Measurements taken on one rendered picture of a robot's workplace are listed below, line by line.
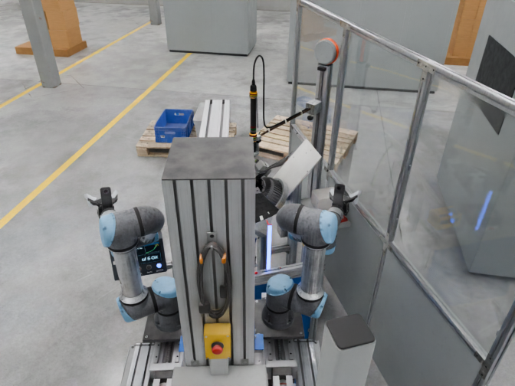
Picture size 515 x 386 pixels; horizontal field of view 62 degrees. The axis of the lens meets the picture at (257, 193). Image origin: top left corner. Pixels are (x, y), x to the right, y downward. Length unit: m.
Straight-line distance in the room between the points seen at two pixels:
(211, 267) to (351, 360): 0.83
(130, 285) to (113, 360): 1.57
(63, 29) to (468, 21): 8.19
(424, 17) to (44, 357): 6.81
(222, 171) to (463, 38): 9.10
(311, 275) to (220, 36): 8.19
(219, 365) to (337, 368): 1.08
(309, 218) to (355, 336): 1.08
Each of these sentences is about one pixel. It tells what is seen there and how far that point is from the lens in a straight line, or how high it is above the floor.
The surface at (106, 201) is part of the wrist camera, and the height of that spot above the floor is 1.49.
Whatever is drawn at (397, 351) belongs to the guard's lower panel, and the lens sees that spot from 2.89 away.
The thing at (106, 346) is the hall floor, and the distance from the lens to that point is 3.42.
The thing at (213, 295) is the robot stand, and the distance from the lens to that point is 1.40.
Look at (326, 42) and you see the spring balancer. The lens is 2.81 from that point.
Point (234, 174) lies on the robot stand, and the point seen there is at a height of 2.03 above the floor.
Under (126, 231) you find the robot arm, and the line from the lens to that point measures 1.63.
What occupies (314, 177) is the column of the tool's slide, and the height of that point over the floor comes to 0.97.
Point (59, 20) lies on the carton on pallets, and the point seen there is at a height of 0.70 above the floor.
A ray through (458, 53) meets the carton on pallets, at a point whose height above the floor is 0.20.
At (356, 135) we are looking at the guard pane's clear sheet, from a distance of 2.82.
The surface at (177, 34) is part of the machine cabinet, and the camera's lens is 9.88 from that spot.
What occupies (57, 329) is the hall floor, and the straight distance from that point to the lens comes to 3.65.
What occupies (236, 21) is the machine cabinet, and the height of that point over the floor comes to 0.70.
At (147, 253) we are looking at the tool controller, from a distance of 2.21.
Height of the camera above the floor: 2.62
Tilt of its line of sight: 34 degrees down
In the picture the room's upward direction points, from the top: 1 degrees clockwise
